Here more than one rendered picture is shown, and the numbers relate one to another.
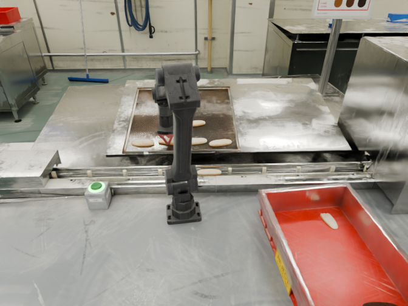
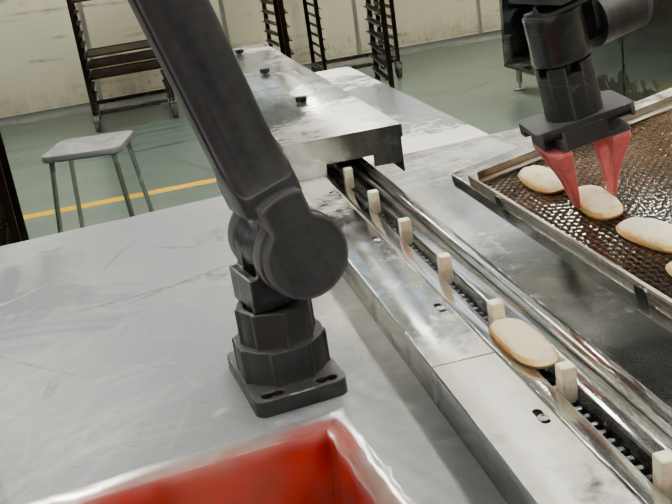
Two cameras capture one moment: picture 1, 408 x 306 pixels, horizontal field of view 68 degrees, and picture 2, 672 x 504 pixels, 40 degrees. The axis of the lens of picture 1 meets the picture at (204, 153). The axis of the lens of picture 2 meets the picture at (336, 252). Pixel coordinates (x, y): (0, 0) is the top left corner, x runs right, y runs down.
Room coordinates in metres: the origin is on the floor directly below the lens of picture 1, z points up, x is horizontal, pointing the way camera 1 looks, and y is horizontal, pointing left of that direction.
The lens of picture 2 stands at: (0.71, -0.72, 1.22)
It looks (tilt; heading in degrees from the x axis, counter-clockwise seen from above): 20 degrees down; 81
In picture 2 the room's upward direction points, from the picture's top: 8 degrees counter-clockwise
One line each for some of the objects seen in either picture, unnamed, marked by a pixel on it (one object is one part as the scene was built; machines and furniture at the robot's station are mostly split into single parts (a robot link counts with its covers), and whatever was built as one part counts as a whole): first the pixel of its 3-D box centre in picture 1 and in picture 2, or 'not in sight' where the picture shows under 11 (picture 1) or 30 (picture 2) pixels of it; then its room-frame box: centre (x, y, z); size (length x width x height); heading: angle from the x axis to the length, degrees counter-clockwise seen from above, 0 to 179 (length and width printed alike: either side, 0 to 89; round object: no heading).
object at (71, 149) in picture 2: not in sight; (100, 194); (0.35, 3.32, 0.23); 0.36 x 0.36 x 0.46; 79
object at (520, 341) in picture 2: (209, 172); (521, 339); (0.97, -0.02, 0.86); 0.10 x 0.04 x 0.01; 92
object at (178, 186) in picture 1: (179, 185); (284, 255); (0.79, 0.08, 0.94); 0.09 x 0.05 x 0.10; 14
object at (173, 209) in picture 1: (183, 206); (279, 340); (0.77, 0.07, 0.86); 0.12 x 0.09 x 0.08; 98
